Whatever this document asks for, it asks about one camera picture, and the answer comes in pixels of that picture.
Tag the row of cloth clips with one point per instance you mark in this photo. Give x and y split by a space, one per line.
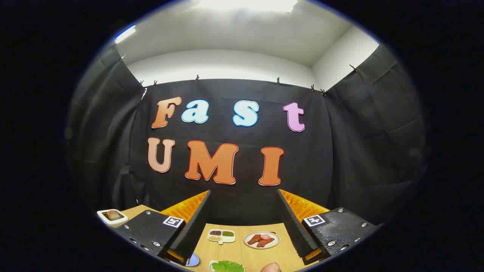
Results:
197 78

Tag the brown meat slice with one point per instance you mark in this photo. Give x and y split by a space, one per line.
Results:
254 239
266 242

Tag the ceiling light panel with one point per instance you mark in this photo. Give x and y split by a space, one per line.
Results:
124 34

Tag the white oval plate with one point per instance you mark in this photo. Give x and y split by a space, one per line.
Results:
275 240

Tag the green lettuce leaf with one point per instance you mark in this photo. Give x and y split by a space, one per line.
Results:
227 266

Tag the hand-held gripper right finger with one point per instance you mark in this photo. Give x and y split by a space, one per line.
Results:
293 226

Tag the white square plate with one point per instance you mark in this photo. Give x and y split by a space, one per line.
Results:
210 264

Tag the pile of green beans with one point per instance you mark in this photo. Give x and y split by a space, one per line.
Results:
227 233

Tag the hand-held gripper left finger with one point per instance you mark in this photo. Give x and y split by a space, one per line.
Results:
196 226

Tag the white toaster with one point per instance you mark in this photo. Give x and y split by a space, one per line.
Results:
101 216

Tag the blue plate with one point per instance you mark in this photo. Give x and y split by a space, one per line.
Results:
194 260

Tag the pile of soybeans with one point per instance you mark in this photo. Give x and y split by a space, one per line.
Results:
214 238

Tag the white divided dish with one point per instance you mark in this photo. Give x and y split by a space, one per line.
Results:
227 240

